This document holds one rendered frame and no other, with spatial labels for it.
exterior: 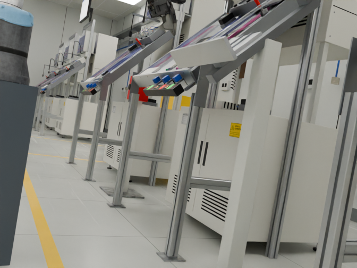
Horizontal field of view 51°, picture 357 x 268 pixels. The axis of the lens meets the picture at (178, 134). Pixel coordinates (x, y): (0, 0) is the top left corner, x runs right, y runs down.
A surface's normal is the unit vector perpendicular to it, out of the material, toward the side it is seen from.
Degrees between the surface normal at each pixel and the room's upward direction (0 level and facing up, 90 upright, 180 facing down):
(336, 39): 90
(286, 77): 90
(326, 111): 90
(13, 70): 73
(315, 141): 90
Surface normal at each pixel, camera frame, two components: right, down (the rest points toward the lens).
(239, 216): 0.42, 0.10
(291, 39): -0.88, -0.15
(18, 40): 0.72, 0.14
